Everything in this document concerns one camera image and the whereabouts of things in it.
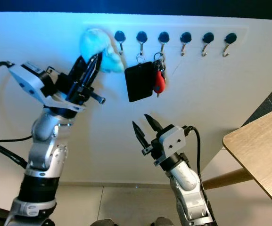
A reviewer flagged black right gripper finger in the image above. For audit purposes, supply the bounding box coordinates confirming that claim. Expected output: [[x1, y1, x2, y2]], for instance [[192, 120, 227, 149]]
[[144, 113, 163, 140], [132, 121, 149, 149]]

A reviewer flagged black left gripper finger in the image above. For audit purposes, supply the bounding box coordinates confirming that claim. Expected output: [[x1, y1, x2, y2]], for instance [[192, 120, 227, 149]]
[[82, 51, 104, 91], [69, 55, 89, 81]]

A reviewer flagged fluffy light blue pompom keychain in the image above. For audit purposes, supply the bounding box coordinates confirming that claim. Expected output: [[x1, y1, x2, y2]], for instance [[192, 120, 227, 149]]
[[79, 27, 125, 74]]

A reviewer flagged red key fob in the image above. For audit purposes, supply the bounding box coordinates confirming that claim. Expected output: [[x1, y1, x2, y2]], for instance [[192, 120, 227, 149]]
[[154, 70, 167, 94]]

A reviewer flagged dark robot right foot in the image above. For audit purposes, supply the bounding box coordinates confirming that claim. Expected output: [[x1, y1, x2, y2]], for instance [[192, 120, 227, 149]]
[[150, 218, 174, 226]]

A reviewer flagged dark robot foot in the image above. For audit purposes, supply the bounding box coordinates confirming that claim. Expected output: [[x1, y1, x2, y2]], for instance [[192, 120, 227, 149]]
[[150, 218, 174, 226], [91, 218, 115, 226]]

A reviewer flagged wooden table leg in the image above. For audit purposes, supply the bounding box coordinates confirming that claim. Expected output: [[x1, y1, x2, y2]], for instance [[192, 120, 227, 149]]
[[202, 168, 255, 190]]

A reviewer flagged dark robot left foot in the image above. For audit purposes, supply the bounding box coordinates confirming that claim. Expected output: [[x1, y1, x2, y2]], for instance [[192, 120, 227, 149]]
[[91, 218, 115, 226]]

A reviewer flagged light wooden table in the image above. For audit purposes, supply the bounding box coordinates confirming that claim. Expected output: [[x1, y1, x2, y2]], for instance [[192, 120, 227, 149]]
[[223, 104, 272, 215]]

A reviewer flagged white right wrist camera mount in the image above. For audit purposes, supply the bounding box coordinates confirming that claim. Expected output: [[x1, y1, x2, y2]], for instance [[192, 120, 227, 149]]
[[158, 124, 185, 159]]

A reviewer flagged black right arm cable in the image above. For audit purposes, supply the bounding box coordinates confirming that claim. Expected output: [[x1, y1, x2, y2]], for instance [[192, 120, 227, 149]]
[[183, 125, 208, 194]]

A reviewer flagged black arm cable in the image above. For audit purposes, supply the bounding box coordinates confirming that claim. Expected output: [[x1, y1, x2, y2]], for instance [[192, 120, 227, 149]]
[[183, 125, 208, 194], [0, 61, 33, 169]]

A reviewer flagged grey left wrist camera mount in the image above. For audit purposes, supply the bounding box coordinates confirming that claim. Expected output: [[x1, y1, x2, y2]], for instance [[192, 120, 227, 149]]
[[8, 61, 87, 114]]

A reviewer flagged black capped metal wall hook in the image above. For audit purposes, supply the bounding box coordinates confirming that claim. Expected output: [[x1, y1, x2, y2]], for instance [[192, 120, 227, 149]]
[[180, 32, 192, 57], [136, 31, 148, 55], [223, 32, 238, 57], [158, 31, 170, 55], [114, 30, 126, 53], [202, 32, 215, 57]]

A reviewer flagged black card holder keychain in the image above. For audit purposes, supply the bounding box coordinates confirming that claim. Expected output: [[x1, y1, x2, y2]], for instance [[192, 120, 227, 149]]
[[124, 54, 157, 103]]

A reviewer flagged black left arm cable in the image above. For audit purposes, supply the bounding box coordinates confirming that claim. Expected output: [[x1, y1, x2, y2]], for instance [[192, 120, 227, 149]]
[[0, 61, 33, 169]]

